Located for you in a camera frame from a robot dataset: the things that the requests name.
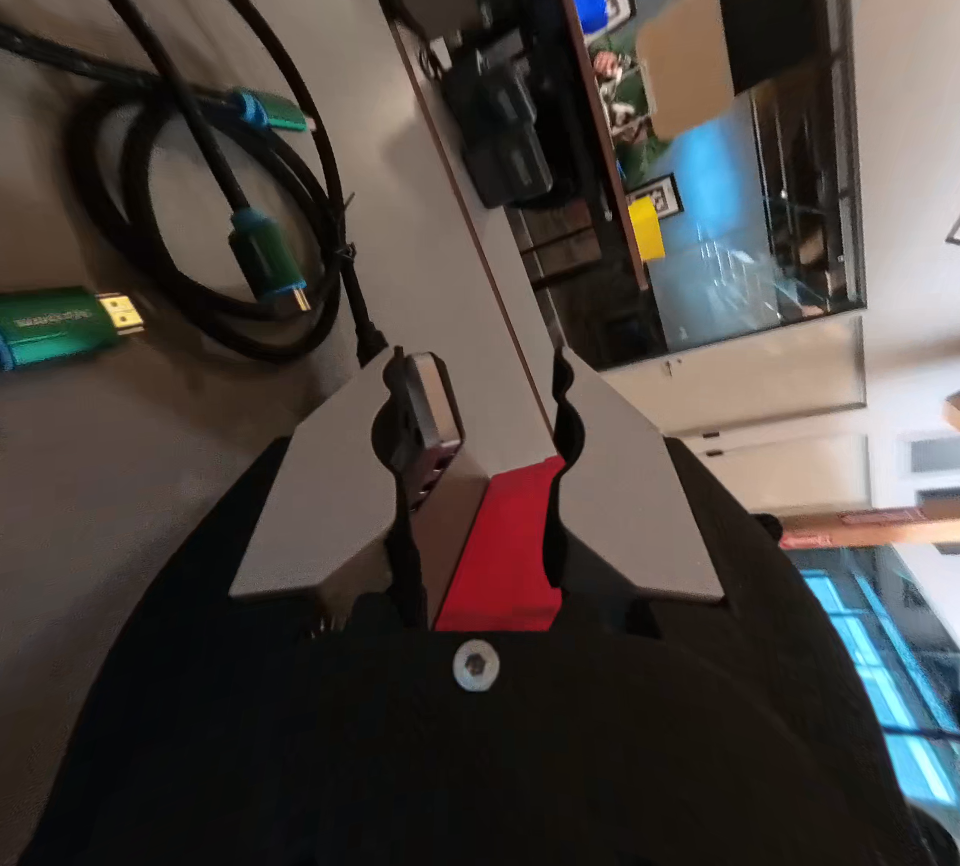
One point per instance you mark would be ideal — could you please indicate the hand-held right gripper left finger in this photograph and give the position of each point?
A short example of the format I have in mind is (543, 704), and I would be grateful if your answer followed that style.
(322, 506)

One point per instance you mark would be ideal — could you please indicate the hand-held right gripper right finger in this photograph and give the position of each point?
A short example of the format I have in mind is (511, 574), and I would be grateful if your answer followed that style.
(637, 506)

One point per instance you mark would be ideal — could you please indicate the silver hdmi hub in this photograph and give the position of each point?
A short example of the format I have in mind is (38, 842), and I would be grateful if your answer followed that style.
(435, 401)

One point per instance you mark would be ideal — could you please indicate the red plastic bin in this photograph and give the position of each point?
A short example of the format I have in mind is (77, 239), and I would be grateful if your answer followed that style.
(502, 543)

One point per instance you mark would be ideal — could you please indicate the white double door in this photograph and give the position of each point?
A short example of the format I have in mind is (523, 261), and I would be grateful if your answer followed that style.
(787, 476)

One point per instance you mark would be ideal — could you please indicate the white single door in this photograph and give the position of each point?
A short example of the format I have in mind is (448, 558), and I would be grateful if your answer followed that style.
(750, 378)

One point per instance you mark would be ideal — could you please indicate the wooden office table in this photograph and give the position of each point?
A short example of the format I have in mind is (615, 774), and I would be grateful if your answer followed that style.
(634, 243)

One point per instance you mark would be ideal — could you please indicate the small yellow bin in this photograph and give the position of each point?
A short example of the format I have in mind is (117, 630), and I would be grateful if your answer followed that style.
(646, 232)

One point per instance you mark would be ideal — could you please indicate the black hard case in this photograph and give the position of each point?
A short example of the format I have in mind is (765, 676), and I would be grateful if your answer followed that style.
(517, 168)
(487, 100)

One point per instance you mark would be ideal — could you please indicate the wooden board stand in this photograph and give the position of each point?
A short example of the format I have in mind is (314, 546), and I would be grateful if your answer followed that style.
(686, 63)

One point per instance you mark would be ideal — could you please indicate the grey wall vent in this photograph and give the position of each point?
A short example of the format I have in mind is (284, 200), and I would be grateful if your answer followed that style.
(934, 455)

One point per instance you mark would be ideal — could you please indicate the wooden post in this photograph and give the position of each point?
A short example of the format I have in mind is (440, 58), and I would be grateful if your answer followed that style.
(941, 528)

